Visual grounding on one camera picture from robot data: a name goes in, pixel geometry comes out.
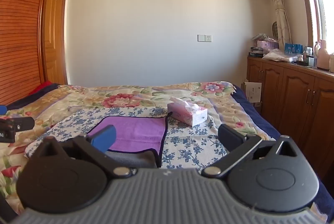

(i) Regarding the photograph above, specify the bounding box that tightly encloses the small fan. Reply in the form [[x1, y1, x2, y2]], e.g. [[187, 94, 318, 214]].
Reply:
[[271, 21, 280, 39]]

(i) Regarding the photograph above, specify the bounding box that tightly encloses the navy bed sheet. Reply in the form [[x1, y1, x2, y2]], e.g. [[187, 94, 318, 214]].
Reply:
[[231, 84, 328, 223]]

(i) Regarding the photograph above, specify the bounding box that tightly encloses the clear plastic bag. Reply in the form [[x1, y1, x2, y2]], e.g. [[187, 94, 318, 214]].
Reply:
[[262, 48, 298, 63]]

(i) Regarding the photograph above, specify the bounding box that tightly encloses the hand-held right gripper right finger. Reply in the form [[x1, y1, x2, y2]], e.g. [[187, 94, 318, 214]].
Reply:
[[201, 124, 304, 178]]

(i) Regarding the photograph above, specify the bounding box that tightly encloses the floral bedspread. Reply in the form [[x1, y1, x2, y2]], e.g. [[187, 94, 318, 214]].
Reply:
[[0, 81, 277, 216]]

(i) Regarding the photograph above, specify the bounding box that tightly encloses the wooden door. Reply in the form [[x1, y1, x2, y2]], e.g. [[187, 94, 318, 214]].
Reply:
[[42, 0, 69, 85]]

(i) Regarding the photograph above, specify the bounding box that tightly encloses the wooden cabinet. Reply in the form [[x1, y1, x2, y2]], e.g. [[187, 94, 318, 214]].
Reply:
[[247, 55, 334, 181]]

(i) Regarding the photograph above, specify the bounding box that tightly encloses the blue floral cloth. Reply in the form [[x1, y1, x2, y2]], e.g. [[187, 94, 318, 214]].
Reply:
[[26, 107, 230, 169]]

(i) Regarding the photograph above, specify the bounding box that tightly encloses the wooden louvred wardrobe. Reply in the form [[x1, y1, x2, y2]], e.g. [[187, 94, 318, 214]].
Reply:
[[0, 0, 57, 106]]

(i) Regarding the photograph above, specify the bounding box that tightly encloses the dark navy cloth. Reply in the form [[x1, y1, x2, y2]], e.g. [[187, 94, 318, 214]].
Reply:
[[5, 83, 62, 111]]

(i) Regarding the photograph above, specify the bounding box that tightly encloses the pink tissue box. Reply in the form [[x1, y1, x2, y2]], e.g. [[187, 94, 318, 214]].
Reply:
[[167, 97, 208, 127]]

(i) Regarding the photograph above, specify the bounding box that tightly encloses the purple towel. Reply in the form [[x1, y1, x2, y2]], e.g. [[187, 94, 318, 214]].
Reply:
[[87, 112, 173, 168]]

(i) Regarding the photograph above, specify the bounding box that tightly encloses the blue box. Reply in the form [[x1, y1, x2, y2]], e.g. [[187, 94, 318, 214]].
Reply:
[[284, 43, 303, 55]]

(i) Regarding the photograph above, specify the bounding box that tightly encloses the stack of books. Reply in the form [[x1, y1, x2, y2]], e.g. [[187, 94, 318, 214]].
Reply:
[[249, 46, 264, 58]]

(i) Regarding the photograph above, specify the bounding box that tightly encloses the pink jug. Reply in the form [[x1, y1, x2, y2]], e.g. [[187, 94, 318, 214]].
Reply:
[[314, 39, 332, 71]]

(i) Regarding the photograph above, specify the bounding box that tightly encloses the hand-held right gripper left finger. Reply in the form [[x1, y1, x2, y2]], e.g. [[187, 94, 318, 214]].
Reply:
[[27, 125, 132, 179]]

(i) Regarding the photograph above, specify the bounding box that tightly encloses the white cardboard box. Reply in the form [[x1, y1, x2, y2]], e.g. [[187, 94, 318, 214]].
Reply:
[[241, 80, 263, 110]]

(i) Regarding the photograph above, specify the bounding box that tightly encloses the red cloth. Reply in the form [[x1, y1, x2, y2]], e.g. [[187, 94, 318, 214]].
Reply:
[[27, 80, 54, 95]]

